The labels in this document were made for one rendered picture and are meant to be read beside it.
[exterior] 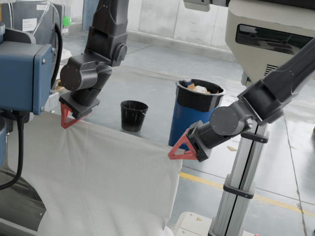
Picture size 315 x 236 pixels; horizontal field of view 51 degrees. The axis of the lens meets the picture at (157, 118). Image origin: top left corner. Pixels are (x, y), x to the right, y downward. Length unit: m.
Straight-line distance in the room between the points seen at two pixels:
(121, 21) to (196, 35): 8.17
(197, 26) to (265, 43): 7.77
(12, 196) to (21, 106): 1.11
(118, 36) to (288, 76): 0.36
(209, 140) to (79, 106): 0.31
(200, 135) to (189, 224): 1.21
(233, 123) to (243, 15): 0.50
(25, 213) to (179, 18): 7.80
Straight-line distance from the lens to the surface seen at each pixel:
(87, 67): 0.72
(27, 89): 0.51
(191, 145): 0.74
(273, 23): 1.06
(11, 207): 1.64
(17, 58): 0.50
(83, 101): 0.80
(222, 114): 0.64
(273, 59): 1.17
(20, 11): 0.89
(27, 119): 0.64
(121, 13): 0.73
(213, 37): 8.81
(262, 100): 0.70
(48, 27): 0.99
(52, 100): 1.07
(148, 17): 9.18
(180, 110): 3.02
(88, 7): 9.60
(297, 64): 0.66
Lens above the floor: 1.42
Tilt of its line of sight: 21 degrees down
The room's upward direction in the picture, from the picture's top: 10 degrees clockwise
